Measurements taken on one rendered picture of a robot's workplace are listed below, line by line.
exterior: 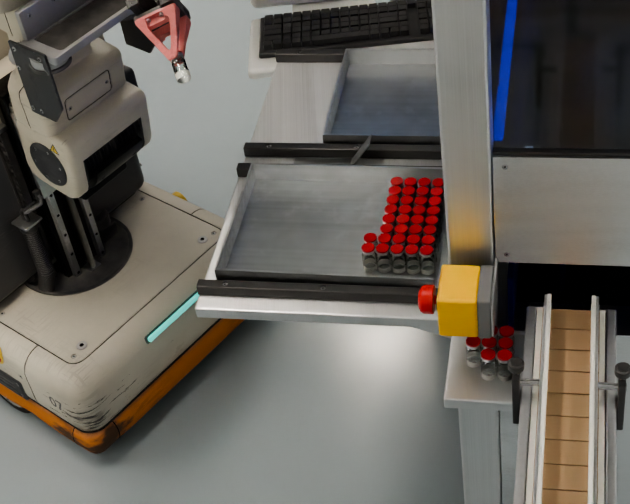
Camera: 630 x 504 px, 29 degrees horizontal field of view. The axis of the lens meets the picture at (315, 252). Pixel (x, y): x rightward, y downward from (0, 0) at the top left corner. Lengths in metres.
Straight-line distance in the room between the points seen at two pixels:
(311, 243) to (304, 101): 0.39
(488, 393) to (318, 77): 0.83
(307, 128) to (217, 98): 1.67
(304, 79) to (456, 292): 0.79
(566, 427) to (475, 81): 0.46
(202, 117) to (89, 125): 1.35
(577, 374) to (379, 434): 1.18
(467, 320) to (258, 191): 0.56
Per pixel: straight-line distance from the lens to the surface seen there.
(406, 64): 2.31
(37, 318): 2.84
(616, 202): 1.61
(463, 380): 1.73
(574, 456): 1.58
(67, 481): 2.88
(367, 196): 2.02
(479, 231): 1.65
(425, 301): 1.66
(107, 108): 2.48
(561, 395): 1.64
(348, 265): 1.90
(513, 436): 1.98
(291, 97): 2.26
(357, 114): 2.19
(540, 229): 1.65
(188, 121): 3.76
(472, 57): 1.48
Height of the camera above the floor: 2.20
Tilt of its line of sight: 43 degrees down
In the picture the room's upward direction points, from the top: 10 degrees counter-clockwise
